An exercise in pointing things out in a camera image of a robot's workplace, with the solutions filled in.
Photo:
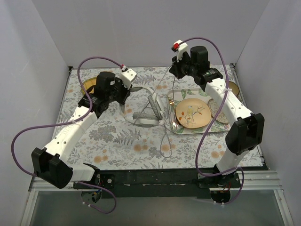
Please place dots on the yellow woven bamboo tray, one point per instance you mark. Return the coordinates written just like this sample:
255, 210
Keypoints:
89, 85

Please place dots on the white grey gaming headphones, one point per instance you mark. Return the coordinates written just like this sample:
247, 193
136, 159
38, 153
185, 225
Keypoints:
151, 115

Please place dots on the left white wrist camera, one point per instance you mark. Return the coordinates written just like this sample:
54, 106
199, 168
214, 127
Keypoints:
127, 77

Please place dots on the brown bowl with handle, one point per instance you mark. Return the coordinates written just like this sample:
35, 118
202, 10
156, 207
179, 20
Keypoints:
234, 87

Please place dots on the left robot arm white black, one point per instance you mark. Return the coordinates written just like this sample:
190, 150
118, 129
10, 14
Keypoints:
49, 163

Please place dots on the speckled oval plate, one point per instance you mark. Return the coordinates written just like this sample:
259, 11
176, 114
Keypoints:
214, 109

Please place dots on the aluminium frame rail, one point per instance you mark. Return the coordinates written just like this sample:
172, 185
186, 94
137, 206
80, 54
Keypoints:
253, 180

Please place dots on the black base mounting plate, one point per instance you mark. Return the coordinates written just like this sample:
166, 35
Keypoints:
161, 183

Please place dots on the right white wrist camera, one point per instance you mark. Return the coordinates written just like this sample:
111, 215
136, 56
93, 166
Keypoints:
179, 47

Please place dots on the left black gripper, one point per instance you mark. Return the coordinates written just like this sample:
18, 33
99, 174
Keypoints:
123, 92

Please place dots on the beige bird plate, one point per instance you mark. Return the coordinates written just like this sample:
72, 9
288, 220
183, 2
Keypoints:
193, 113

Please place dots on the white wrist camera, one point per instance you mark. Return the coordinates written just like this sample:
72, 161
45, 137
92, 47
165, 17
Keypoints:
127, 77
179, 47

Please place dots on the floral table mat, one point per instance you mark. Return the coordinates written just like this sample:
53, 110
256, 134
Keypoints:
114, 144

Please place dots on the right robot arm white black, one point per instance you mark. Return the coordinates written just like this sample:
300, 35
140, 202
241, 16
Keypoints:
246, 128

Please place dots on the gold fork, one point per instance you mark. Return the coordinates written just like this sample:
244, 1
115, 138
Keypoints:
172, 115

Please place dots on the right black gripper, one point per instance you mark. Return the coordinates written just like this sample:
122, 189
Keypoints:
176, 68

